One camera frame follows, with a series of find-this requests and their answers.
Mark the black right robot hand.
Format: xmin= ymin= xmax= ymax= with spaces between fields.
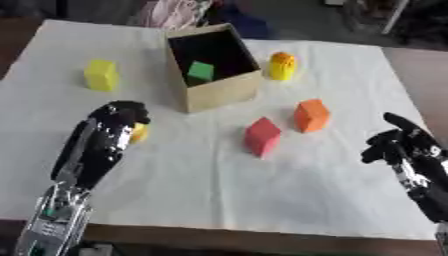
xmin=358 ymin=112 xmax=448 ymax=224

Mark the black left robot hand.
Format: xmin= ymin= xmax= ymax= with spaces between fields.
xmin=49 ymin=100 xmax=153 ymax=192

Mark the small yellow toy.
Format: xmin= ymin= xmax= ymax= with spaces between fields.
xmin=127 ymin=122 xmax=151 ymax=145

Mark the tan cardboard box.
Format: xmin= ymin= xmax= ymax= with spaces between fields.
xmin=162 ymin=22 xmax=265 ymax=114

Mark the yellow rectangular block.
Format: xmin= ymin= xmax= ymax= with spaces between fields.
xmin=82 ymin=59 xmax=121 ymax=92

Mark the orange block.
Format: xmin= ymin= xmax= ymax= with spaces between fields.
xmin=292 ymin=98 xmax=333 ymax=134

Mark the green block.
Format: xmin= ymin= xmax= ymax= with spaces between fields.
xmin=185 ymin=60 xmax=217 ymax=83

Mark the red block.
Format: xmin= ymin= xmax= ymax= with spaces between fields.
xmin=243 ymin=116 xmax=284 ymax=158

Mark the yellow toy corn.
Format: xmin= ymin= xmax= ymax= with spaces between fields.
xmin=266 ymin=51 xmax=300 ymax=82

